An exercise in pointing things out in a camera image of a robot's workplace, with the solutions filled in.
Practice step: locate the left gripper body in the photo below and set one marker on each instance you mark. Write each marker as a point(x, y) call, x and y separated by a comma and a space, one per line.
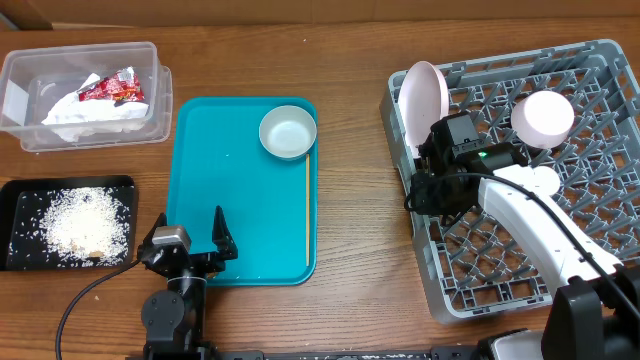
point(206, 263)

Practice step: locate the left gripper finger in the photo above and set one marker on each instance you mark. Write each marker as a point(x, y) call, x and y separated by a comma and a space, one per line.
point(161, 221)
point(222, 238)

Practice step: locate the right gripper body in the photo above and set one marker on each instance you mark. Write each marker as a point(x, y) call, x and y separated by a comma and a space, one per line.
point(439, 197)

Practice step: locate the large white plate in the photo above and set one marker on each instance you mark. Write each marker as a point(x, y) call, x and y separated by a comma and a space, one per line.
point(423, 101)

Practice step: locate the rice food scraps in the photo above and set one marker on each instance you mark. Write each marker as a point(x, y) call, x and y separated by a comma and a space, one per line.
point(71, 228)

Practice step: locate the small white plate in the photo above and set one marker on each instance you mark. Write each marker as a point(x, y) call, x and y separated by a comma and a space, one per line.
point(543, 119)

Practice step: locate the white paper cup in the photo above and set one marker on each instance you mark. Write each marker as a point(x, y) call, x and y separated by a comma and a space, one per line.
point(545, 181)

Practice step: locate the wooden chopstick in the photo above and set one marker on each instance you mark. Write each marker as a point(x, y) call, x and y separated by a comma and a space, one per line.
point(307, 211)

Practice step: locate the grey bowl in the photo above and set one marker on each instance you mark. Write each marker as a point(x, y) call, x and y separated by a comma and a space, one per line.
point(288, 132)

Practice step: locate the white napkin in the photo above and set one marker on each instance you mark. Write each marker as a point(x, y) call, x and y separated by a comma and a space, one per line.
point(104, 115)

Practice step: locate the red snack wrapper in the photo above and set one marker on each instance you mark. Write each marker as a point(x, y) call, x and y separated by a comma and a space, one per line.
point(122, 86)

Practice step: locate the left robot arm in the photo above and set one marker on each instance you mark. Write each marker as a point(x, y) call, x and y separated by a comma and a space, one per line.
point(174, 317)

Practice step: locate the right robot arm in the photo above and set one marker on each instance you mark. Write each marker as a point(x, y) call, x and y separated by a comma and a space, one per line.
point(595, 309)

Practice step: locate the grey dishwasher rack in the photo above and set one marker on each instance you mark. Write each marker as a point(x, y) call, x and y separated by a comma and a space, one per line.
point(474, 267)

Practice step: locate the teal serving tray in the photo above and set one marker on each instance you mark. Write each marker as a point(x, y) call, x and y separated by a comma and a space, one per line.
point(218, 160)

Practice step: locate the black plastic tray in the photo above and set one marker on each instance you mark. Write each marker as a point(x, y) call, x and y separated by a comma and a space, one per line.
point(12, 189)

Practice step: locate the clear plastic bin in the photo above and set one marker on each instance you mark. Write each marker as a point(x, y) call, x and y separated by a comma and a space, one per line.
point(33, 80)

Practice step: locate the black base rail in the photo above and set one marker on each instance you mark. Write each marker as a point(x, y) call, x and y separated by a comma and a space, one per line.
point(457, 352)

